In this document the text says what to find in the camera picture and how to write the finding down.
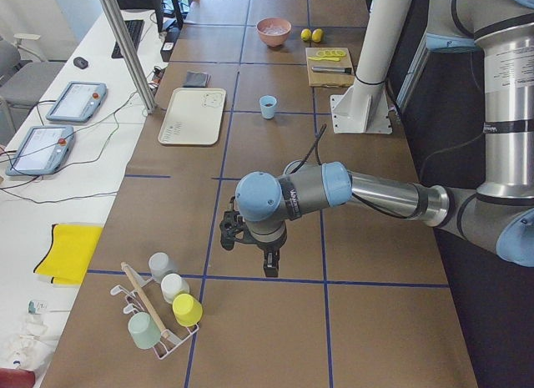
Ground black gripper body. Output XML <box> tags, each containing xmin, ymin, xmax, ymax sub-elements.
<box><xmin>256</xmin><ymin>237</ymin><xmax>286</xmax><ymax>265</ymax></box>

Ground clear ice cubes pile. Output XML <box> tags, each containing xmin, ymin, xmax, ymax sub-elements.
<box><xmin>259</xmin><ymin>23</ymin><xmax>288</xmax><ymax>36</ymax></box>

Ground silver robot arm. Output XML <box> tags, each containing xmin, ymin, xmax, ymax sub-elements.
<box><xmin>219</xmin><ymin>0</ymin><xmax>533</xmax><ymax>277</ymax></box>

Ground yellow cup on rack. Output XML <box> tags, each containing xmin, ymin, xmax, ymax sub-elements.
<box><xmin>172</xmin><ymin>293</ymin><xmax>203</xmax><ymax>327</ymax></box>

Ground white cup on rack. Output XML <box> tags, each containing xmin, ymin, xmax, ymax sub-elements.
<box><xmin>160</xmin><ymin>273</ymin><xmax>190</xmax><ymax>304</ymax></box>

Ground grey cup on rack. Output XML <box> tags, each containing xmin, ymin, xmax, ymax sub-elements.
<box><xmin>149</xmin><ymin>252</ymin><xmax>179</xmax><ymax>284</ymax></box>

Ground green cup on rack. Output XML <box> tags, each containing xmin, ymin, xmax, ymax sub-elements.
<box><xmin>128</xmin><ymin>312</ymin><xmax>161</xmax><ymax>350</ymax></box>

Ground light blue plastic cup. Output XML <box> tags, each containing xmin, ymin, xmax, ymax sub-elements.
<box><xmin>259</xmin><ymin>95</ymin><xmax>278</xmax><ymax>119</ymax></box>

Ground cream bear tray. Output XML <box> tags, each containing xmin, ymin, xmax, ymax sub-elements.
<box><xmin>158</xmin><ymin>88</ymin><xmax>226</xmax><ymax>146</ymax></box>

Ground grey folded cloth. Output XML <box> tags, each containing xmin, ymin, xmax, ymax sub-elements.
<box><xmin>183</xmin><ymin>71</ymin><xmax>210</xmax><ymax>88</ymax></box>

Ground wooden cutting board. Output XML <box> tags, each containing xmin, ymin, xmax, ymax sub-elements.
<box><xmin>305</xmin><ymin>47</ymin><xmax>355</xmax><ymax>87</ymax></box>

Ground yellow folded cloth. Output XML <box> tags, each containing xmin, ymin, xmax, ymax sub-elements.
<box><xmin>33</xmin><ymin>224</ymin><xmax>103</xmax><ymax>285</ymax></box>

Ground yellow plastic knife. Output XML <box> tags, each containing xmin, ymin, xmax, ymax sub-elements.
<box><xmin>307</xmin><ymin>56</ymin><xmax>341</xmax><ymax>63</ymax></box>

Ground yellow lemon upper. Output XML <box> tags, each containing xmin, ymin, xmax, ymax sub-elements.
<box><xmin>300</xmin><ymin>28</ymin><xmax>312</xmax><ymax>42</ymax></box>

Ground yellow lemon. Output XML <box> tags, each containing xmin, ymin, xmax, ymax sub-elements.
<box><xmin>300</xmin><ymin>28</ymin><xmax>312</xmax><ymax>42</ymax></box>
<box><xmin>311</xmin><ymin>28</ymin><xmax>324</xmax><ymax>43</ymax></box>

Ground pink bowl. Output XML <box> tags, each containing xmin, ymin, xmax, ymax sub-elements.
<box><xmin>256</xmin><ymin>18</ymin><xmax>292</xmax><ymax>48</ymax></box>

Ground yellow lemon lower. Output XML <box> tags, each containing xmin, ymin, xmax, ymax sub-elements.
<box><xmin>311</xmin><ymin>28</ymin><xmax>324</xmax><ymax>43</ymax></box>

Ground black power box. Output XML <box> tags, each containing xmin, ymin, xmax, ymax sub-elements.
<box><xmin>160</xmin><ymin>28</ymin><xmax>180</xmax><ymax>63</ymax></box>

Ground teach pendant far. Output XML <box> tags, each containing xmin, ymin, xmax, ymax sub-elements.
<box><xmin>46</xmin><ymin>81</ymin><xmax>108</xmax><ymax>123</ymax></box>

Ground teach pendant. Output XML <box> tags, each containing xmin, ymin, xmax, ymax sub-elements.
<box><xmin>46</xmin><ymin>81</ymin><xmax>108</xmax><ymax>123</ymax></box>
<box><xmin>6</xmin><ymin>125</ymin><xmax>74</xmax><ymax>176</ymax></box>

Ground teach pendant near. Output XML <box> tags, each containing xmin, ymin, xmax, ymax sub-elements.
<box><xmin>6</xmin><ymin>125</ymin><xmax>74</xmax><ymax>176</ymax></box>

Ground white crumpled gloves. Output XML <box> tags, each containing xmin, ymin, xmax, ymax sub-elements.
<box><xmin>1</xmin><ymin>315</ymin><xmax>59</xmax><ymax>371</ymax></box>

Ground black keyboard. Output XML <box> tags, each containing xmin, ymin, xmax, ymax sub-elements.
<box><xmin>110</xmin><ymin>19</ymin><xmax>145</xmax><ymax>59</ymax></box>

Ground black computer mouse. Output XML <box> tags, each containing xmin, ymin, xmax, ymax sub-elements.
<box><xmin>73</xmin><ymin>57</ymin><xmax>88</xmax><ymax>69</ymax></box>

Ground red bottle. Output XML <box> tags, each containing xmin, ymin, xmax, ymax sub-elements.
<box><xmin>0</xmin><ymin>368</ymin><xmax>36</xmax><ymax>388</ymax></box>

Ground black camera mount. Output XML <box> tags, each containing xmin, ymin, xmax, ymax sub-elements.
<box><xmin>219</xmin><ymin>196</ymin><xmax>254</xmax><ymax>251</ymax></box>

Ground white wire cup rack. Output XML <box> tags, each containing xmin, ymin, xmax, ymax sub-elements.
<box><xmin>110</xmin><ymin>273</ymin><xmax>200</xmax><ymax>360</ymax></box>

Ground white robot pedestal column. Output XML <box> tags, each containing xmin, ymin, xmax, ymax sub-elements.
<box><xmin>330</xmin><ymin>0</ymin><xmax>412</xmax><ymax>134</ymax></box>

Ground aluminium frame post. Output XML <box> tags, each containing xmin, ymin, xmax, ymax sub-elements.
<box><xmin>99</xmin><ymin>0</ymin><xmax>156</xmax><ymax>114</ymax></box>

